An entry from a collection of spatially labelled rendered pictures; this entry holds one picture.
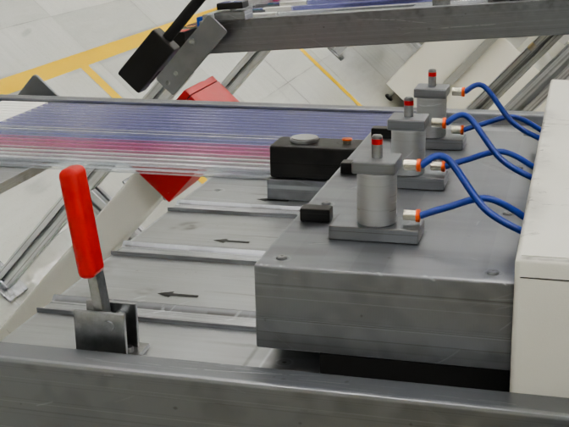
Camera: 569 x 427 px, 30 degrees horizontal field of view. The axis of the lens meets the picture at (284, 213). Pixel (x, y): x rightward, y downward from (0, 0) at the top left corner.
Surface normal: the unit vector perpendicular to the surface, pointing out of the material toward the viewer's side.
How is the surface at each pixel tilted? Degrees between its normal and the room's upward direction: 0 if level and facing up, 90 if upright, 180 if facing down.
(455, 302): 90
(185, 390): 90
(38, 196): 0
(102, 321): 90
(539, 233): 43
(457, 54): 90
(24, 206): 0
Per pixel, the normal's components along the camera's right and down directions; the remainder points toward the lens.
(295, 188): -0.26, 0.29
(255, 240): -0.02, -0.96
